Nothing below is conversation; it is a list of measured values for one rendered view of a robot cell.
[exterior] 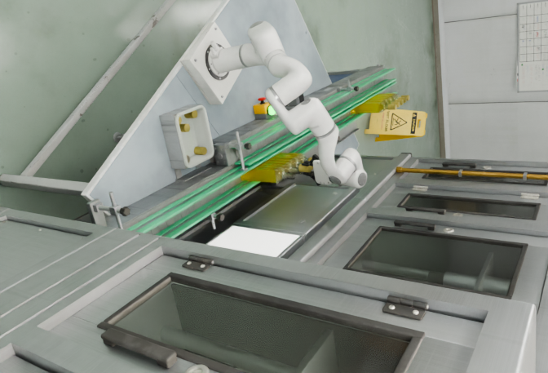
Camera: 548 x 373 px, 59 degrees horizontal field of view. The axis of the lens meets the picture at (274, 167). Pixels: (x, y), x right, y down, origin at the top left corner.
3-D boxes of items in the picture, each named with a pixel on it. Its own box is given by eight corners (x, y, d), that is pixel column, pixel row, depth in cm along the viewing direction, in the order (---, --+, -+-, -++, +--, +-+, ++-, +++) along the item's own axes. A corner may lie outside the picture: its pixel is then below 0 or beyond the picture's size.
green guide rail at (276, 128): (232, 148, 207) (246, 148, 203) (231, 146, 207) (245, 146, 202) (384, 69, 341) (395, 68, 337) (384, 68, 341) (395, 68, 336)
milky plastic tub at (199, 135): (171, 169, 197) (187, 170, 192) (159, 114, 190) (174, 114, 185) (200, 155, 210) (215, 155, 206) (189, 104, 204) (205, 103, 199)
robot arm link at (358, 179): (346, 165, 174) (360, 146, 177) (324, 161, 182) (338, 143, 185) (361, 193, 182) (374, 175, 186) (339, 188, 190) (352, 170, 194)
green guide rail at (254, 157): (234, 165, 209) (249, 166, 205) (234, 162, 209) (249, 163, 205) (385, 80, 343) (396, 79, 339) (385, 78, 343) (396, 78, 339)
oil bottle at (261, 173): (240, 180, 214) (281, 184, 202) (238, 168, 213) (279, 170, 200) (248, 175, 218) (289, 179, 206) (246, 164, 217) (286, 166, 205)
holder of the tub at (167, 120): (174, 180, 199) (188, 182, 195) (158, 115, 191) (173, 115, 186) (201, 166, 212) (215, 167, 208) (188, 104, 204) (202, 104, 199)
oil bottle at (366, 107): (350, 113, 301) (394, 113, 285) (349, 104, 299) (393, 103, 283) (354, 111, 305) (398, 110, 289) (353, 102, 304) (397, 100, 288)
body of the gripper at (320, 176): (345, 183, 195) (324, 178, 203) (342, 158, 191) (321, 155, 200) (333, 189, 190) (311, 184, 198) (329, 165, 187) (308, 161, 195)
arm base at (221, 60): (199, 55, 200) (228, 47, 191) (211, 35, 207) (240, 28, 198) (219, 82, 209) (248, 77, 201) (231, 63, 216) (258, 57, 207)
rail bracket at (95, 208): (85, 237, 162) (130, 246, 149) (70, 190, 157) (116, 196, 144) (97, 231, 166) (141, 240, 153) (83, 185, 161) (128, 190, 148)
